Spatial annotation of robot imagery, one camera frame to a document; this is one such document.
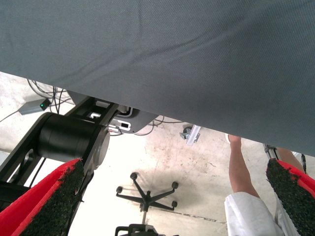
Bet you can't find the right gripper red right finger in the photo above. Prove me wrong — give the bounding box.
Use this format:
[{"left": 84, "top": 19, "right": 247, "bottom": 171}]
[{"left": 266, "top": 158, "right": 315, "bottom": 236}]

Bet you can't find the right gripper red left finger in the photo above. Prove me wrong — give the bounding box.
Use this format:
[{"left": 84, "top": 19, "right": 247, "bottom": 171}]
[{"left": 0, "top": 158, "right": 86, "bottom": 236}]

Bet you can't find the person bare leg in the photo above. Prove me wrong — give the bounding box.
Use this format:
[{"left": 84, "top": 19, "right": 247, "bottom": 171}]
[
  {"left": 228, "top": 135, "right": 261, "bottom": 199},
  {"left": 278, "top": 147, "right": 306, "bottom": 174}
]

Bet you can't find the grey power adapter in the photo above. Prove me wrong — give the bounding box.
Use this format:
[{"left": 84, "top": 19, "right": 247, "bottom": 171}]
[{"left": 19, "top": 98, "right": 52, "bottom": 116}]

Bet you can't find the caster wheel with aluminium profile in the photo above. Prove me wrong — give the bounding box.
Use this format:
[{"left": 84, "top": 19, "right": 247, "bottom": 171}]
[{"left": 179, "top": 124, "right": 201, "bottom": 146}]

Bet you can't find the dark grey table cloth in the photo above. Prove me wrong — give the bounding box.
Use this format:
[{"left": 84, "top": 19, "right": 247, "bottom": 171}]
[{"left": 0, "top": 0, "right": 315, "bottom": 157}]

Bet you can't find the black robot frame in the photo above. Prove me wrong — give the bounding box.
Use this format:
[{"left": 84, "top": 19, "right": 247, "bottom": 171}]
[{"left": 0, "top": 97, "right": 119, "bottom": 236}]

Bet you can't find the thin grey adapter cable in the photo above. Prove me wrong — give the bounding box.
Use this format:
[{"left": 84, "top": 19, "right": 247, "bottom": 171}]
[{"left": 0, "top": 109, "right": 22, "bottom": 123}]

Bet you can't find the thin black floor cable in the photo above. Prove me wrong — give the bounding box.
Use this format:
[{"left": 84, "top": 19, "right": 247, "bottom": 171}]
[{"left": 27, "top": 79, "right": 74, "bottom": 111}]

